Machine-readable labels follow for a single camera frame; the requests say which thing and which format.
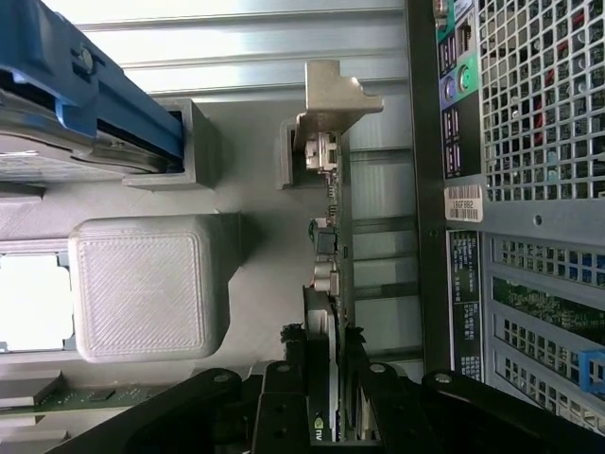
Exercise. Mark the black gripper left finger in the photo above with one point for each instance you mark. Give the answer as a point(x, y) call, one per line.
point(198, 406)

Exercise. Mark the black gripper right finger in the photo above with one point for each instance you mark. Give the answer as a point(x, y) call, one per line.
point(425, 411)

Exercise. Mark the black printed info sticker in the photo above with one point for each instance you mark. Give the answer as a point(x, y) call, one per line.
point(465, 307)

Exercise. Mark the green RAM stick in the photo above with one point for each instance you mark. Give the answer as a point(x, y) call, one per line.
point(85, 396)

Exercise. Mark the grey 3D-printed parts rack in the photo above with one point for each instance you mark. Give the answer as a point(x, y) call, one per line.
point(137, 284)

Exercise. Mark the green motherboard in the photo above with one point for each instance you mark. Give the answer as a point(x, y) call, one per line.
point(548, 307)

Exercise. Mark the blue plastic retention clip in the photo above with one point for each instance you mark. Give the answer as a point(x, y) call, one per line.
point(584, 373)

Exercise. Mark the silver CPU chip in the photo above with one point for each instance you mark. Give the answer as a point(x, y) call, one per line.
point(33, 302)

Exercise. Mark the white barcode label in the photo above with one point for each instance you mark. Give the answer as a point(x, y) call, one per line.
point(464, 202)

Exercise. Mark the grey metal PC case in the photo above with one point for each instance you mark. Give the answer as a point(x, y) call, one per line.
point(534, 208)

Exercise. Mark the rear port panel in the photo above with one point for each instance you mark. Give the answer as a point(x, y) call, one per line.
point(457, 109)

